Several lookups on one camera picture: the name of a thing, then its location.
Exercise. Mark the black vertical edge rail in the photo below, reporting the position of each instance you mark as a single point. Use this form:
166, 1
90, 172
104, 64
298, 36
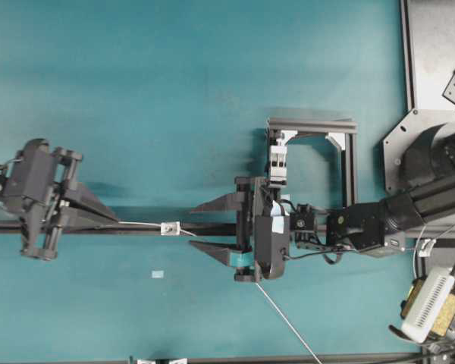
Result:
408, 55

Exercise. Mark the long black aluminium rail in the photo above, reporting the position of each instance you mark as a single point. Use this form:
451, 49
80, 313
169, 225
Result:
199, 229

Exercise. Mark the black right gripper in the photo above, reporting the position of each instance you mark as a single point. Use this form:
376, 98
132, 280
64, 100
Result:
252, 196

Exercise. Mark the white ribbed power adapter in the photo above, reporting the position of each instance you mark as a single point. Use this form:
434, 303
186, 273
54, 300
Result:
430, 306

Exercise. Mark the silver bracket with hole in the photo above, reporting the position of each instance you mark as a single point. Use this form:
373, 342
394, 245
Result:
170, 228

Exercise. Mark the white wire clamp block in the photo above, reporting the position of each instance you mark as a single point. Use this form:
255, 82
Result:
277, 171

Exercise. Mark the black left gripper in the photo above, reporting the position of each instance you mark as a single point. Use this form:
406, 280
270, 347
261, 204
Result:
68, 204

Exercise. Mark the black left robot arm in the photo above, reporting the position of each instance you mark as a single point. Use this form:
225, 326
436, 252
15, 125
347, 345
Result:
41, 188

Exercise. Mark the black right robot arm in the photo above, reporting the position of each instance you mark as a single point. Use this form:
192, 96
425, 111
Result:
379, 228

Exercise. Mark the black bottom edge rail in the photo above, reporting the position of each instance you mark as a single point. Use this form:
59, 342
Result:
330, 358

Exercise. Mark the black aluminium frame stand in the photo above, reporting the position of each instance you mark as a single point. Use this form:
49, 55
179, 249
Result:
321, 158

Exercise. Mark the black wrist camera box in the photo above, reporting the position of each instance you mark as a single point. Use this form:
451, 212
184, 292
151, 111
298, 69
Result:
272, 239

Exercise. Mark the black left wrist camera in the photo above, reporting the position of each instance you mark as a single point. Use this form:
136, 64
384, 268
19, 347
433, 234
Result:
29, 187

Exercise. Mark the small pale tape patch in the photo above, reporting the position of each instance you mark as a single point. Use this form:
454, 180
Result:
157, 274

